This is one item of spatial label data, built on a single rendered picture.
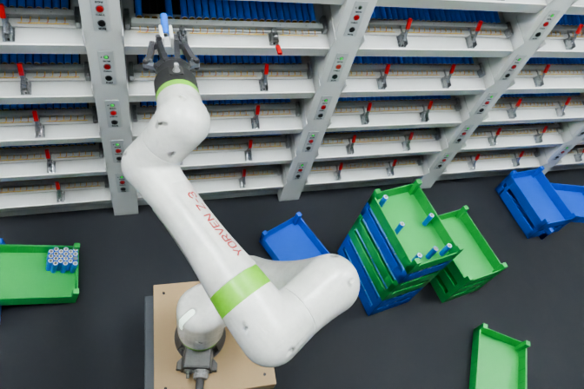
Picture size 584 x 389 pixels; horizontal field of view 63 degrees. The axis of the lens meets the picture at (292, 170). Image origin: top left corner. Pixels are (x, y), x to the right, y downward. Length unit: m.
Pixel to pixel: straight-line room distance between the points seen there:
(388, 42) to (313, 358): 1.16
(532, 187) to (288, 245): 1.32
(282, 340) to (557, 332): 1.70
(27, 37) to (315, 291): 0.98
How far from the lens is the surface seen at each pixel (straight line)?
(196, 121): 0.93
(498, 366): 2.20
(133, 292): 1.92
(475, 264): 2.14
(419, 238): 1.76
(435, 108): 2.06
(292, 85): 1.62
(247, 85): 1.58
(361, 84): 1.72
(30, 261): 1.98
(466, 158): 2.51
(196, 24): 1.42
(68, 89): 1.55
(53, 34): 1.43
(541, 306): 2.45
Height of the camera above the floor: 1.77
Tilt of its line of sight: 51 degrees down
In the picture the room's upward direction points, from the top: 19 degrees clockwise
